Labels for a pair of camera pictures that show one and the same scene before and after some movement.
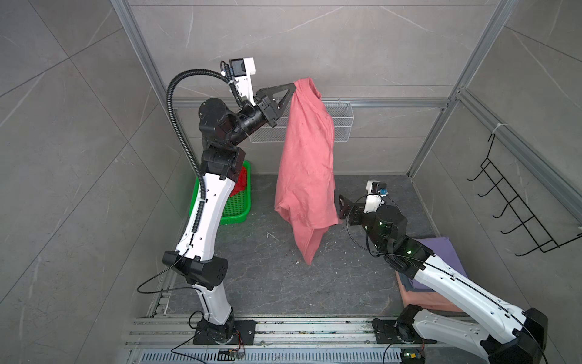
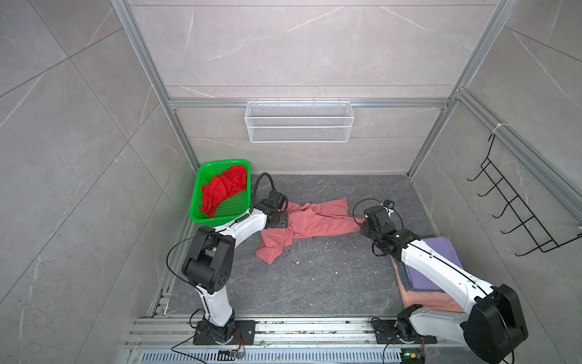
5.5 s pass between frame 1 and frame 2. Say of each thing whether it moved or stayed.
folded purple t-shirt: stayed
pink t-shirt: moved
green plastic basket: stayed
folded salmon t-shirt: stayed
